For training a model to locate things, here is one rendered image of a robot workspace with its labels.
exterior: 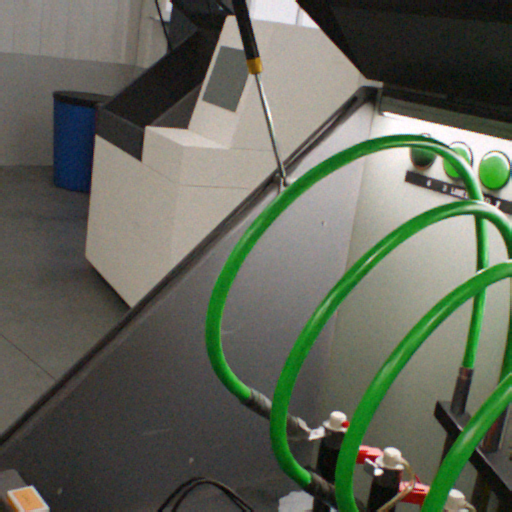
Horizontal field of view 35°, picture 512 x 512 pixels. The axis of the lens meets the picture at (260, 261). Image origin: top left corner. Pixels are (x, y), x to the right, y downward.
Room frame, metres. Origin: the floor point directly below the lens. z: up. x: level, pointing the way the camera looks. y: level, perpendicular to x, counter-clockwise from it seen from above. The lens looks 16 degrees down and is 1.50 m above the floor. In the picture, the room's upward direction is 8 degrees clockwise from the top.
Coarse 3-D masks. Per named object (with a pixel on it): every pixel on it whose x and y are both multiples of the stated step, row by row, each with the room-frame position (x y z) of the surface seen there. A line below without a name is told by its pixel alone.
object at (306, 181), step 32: (352, 160) 0.75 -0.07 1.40; (448, 160) 0.84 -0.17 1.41; (288, 192) 0.71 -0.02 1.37; (480, 192) 0.87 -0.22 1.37; (256, 224) 0.69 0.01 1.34; (480, 224) 0.88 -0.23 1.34; (480, 256) 0.89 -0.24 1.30; (224, 288) 0.67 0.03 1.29; (480, 320) 0.90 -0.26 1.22; (224, 384) 0.69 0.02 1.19
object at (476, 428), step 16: (496, 400) 0.53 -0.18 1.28; (480, 416) 0.52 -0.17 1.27; (496, 416) 0.53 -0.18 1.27; (464, 432) 0.52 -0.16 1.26; (480, 432) 0.52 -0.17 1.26; (464, 448) 0.51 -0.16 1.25; (448, 464) 0.51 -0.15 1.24; (464, 464) 0.51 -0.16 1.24; (448, 480) 0.50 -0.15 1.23; (432, 496) 0.50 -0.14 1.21
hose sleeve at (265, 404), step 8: (256, 392) 0.71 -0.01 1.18; (240, 400) 0.70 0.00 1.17; (248, 400) 0.70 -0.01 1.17; (256, 400) 0.70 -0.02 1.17; (264, 400) 0.71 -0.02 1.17; (248, 408) 0.70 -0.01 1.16; (256, 408) 0.70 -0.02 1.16; (264, 408) 0.71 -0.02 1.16; (264, 416) 0.71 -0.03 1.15; (288, 416) 0.73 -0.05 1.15; (288, 424) 0.73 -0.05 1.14; (296, 424) 0.74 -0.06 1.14; (288, 432) 0.74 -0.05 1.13
